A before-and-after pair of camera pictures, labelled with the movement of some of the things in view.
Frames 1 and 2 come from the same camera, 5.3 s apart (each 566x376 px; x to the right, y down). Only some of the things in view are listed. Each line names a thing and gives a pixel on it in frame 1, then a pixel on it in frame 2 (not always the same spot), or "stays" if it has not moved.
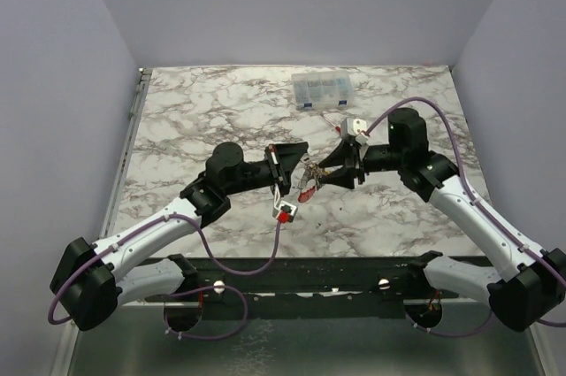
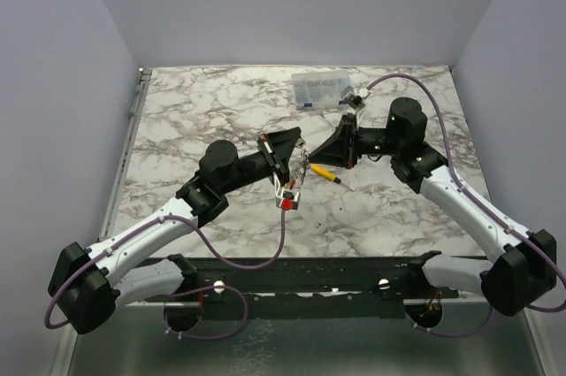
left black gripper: (282, 157) to (277, 148)
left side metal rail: (140, 91) stays
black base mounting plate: (307, 287) stays
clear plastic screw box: (323, 89) stays
